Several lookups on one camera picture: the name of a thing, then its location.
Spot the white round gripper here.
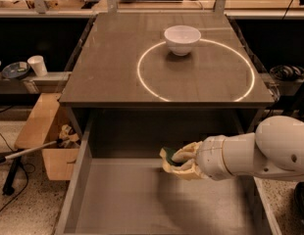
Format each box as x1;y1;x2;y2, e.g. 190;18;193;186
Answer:
170;135;232;181

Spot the green and yellow sponge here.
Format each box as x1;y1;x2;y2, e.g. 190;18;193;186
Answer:
160;147;182;173

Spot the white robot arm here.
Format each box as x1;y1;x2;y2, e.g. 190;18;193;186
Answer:
160;116;304;181

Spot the grey open top drawer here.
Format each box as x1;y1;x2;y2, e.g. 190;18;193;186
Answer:
54;110;283;235

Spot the grey cabinet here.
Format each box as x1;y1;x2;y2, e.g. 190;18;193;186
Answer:
60;12;274;128

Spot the black shoe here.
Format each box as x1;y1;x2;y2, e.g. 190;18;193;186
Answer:
294;182;304;220

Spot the white ceramic bowl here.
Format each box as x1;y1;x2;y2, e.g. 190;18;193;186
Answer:
164;25;201;56

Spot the crumpled paper in box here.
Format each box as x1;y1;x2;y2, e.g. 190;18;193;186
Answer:
58;124;79;149

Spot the wooden box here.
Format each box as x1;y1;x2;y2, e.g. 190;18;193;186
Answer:
15;93;79;180

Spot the white paper cup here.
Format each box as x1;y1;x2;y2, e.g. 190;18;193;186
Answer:
27;55;47;76

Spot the black stand leg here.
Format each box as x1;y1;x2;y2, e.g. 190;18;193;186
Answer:
2;157;22;196

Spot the silver metal rod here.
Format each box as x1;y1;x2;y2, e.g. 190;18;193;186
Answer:
0;139;63;164

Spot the blue plate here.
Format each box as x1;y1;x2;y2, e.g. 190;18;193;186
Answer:
2;62;30;79

